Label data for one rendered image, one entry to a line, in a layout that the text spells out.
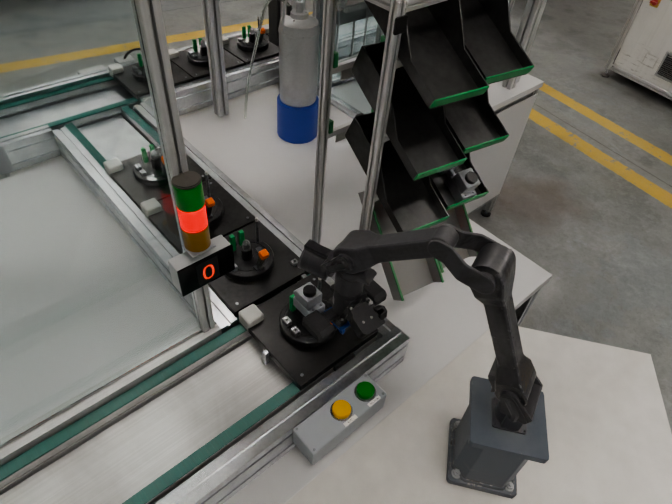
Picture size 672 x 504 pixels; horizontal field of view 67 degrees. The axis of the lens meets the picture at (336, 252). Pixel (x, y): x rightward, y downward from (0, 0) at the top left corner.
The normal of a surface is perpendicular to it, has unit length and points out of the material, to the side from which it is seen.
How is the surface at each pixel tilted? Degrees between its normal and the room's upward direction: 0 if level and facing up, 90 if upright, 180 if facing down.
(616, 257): 0
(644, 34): 90
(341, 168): 0
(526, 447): 0
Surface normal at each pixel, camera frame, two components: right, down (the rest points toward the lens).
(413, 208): 0.28, -0.36
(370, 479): 0.07, -0.70
